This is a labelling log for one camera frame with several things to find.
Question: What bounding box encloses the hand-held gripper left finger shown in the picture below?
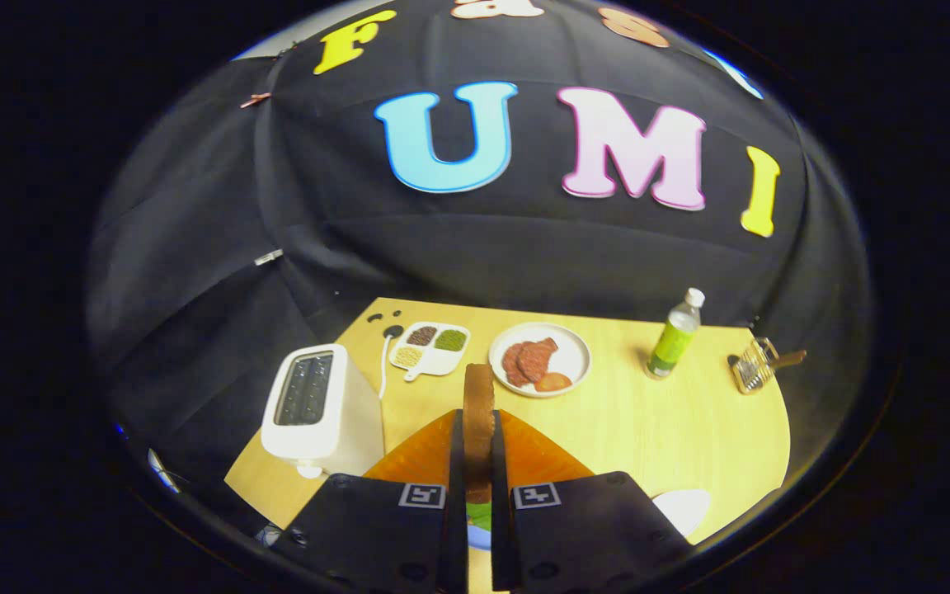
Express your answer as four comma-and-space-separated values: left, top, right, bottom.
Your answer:
277, 409, 469, 594

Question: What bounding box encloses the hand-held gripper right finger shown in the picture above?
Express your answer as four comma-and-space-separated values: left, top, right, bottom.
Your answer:
490, 409, 694, 593

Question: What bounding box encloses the toasted bread slice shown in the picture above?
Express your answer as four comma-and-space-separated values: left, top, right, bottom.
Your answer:
463, 363, 496, 506

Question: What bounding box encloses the brown meat patty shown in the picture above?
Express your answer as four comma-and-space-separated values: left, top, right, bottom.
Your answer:
516, 337, 560, 383
501, 342, 529, 389

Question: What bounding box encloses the white divided seasoning tray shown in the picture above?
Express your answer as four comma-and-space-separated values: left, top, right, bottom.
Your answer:
388, 321, 472, 382

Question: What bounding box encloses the white toaster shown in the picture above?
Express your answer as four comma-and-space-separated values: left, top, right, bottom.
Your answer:
261, 343, 385, 480

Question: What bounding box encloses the white round plate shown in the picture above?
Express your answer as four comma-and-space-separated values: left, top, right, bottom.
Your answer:
488, 322, 593, 399

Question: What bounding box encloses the small white plate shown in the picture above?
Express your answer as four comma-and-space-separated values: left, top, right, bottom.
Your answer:
651, 488, 713, 539

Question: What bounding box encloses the green label drink bottle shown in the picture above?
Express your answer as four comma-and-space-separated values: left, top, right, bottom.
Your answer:
645, 287, 706, 381

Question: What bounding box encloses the black backdrop cloth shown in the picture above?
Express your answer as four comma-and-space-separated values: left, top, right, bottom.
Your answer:
87, 0, 872, 496

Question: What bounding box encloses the white power cord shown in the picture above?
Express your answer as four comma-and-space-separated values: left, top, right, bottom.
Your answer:
379, 324, 404, 401

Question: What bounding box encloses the small wire basket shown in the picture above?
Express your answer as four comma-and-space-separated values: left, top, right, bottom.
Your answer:
727, 337, 807, 395

